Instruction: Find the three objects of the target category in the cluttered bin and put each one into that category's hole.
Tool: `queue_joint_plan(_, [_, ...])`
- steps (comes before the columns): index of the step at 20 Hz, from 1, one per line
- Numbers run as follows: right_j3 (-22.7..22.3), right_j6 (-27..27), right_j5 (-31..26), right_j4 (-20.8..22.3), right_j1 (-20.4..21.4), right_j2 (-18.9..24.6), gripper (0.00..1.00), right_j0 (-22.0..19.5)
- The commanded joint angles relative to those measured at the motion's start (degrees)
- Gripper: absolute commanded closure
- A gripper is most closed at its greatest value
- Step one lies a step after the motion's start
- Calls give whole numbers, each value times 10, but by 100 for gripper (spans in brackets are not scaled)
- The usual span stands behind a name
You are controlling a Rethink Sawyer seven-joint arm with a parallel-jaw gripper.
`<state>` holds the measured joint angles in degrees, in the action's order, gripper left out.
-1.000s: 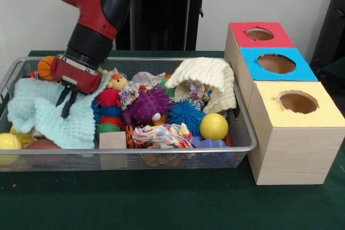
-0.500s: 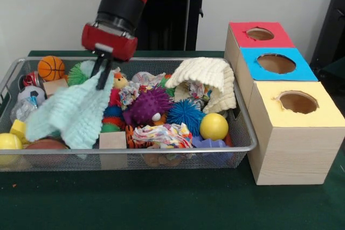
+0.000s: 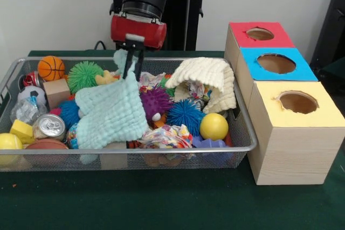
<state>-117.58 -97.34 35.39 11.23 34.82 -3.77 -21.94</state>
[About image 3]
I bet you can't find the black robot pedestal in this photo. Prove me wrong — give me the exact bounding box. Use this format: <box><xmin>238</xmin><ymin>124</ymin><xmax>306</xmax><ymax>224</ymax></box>
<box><xmin>103</xmin><ymin>0</ymin><xmax>218</xmax><ymax>51</ymax></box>

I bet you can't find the blue spiky ball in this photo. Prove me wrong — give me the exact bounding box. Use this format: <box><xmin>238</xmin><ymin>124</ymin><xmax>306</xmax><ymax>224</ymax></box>
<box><xmin>166</xmin><ymin>99</ymin><xmax>205</xmax><ymax>136</ymax></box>

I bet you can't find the black cable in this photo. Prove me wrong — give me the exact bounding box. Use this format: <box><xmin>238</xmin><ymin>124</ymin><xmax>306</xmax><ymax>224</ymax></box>
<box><xmin>93</xmin><ymin>40</ymin><xmax>108</xmax><ymax>51</ymax></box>

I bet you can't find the orange toy basketball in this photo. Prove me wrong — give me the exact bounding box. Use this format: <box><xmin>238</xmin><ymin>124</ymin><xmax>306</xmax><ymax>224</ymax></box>
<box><xmin>37</xmin><ymin>55</ymin><xmax>66</xmax><ymax>81</ymax></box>

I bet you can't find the wooden box with three holes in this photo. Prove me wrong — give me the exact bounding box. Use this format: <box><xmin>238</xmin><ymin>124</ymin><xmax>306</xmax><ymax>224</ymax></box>
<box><xmin>223</xmin><ymin>22</ymin><xmax>345</xmax><ymax>186</ymax></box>

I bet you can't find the plain wooden block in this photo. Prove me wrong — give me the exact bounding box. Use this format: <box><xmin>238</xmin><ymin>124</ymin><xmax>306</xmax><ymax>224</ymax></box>
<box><xmin>43</xmin><ymin>78</ymin><xmax>71</xmax><ymax>111</ymax></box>

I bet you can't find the mint waffle cloth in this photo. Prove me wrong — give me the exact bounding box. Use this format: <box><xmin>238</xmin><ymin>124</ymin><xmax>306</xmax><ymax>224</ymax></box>
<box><xmin>74</xmin><ymin>49</ymin><xmax>149</xmax><ymax>150</ymax></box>

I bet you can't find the silver drink can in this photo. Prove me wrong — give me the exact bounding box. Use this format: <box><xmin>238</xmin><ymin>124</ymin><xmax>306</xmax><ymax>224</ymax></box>
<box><xmin>32</xmin><ymin>113</ymin><xmax>67</xmax><ymax>142</ymax></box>

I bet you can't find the yellow plastic ball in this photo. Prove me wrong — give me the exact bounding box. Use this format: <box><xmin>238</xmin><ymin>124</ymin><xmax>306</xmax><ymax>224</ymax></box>
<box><xmin>199</xmin><ymin>113</ymin><xmax>229</xmax><ymax>141</ymax></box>

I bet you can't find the cream waffle cloth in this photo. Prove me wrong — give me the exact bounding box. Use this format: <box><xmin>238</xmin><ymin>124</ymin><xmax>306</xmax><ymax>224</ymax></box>
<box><xmin>164</xmin><ymin>57</ymin><xmax>237</xmax><ymax>114</ymax></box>

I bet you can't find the green spiky ball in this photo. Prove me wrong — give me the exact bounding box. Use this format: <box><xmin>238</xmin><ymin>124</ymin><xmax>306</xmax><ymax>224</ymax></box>
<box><xmin>67</xmin><ymin>61</ymin><xmax>105</xmax><ymax>95</ymax></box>

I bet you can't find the plush soccer ball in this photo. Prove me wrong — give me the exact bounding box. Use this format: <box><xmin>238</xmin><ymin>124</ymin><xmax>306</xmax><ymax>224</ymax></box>
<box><xmin>17</xmin><ymin>86</ymin><xmax>46</xmax><ymax>107</ymax></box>

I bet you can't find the silver mesh bin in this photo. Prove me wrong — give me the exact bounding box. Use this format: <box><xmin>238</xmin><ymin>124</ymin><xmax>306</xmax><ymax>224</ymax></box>
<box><xmin>0</xmin><ymin>57</ymin><xmax>258</xmax><ymax>172</ymax></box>

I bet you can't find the clear plastic packet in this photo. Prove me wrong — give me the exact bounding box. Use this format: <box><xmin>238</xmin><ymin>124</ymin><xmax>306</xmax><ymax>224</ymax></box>
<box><xmin>10</xmin><ymin>97</ymin><xmax>48</xmax><ymax>126</ymax></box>

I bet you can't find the purple spiky ball toy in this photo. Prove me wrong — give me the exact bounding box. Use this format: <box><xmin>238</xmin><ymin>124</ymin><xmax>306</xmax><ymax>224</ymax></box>
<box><xmin>140</xmin><ymin>86</ymin><xmax>173</xmax><ymax>123</ymax></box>

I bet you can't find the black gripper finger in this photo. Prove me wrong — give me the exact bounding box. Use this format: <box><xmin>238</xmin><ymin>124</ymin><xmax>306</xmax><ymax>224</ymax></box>
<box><xmin>135</xmin><ymin>48</ymin><xmax>145</xmax><ymax>81</ymax></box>
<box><xmin>122</xmin><ymin>41</ymin><xmax>135</xmax><ymax>80</ymax></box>

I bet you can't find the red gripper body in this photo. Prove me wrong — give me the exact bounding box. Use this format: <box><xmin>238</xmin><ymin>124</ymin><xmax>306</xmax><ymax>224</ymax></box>
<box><xmin>111</xmin><ymin>14</ymin><xmax>167</xmax><ymax>50</ymax></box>

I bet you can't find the dark green table cloth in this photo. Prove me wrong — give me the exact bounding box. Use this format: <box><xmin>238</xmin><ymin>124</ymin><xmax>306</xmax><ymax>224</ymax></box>
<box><xmin>320</xmin><ymin>57</ymin><xmax>345</xmax><ymax>80</ymax></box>
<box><xmin>0</xmin><ymin>49</ymin><xmax>345</xmax><ymax>230</ymax></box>

